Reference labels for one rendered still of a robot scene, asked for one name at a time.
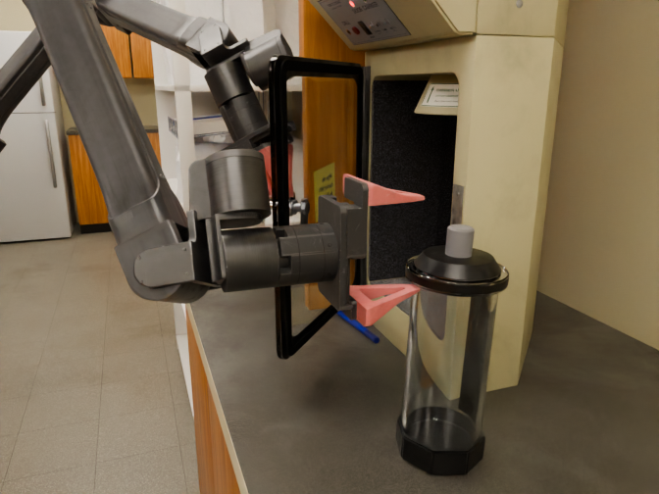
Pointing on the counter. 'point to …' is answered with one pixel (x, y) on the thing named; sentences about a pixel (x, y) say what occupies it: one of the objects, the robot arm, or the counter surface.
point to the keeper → (457, 204)
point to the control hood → (420, 22)
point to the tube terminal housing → (495, 150)
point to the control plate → (349, 17)
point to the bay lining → (408, 176)
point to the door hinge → (365, 150)
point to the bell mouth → (439, 96)
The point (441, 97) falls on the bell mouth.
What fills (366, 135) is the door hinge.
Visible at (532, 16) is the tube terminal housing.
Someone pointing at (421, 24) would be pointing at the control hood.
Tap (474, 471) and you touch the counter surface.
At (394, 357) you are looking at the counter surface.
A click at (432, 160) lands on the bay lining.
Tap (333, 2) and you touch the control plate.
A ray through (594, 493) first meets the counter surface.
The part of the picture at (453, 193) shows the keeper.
